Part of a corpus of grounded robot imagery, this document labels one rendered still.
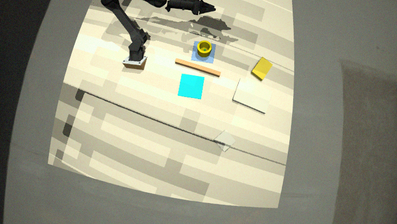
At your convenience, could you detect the tan wooden bar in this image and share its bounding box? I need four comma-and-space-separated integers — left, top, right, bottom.
175, 58, 221, 77

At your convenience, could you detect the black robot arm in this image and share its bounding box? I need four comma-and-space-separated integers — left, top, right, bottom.
101, 0, 181, 62

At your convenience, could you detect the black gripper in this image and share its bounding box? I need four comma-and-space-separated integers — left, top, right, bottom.
180, 0, 216, 15

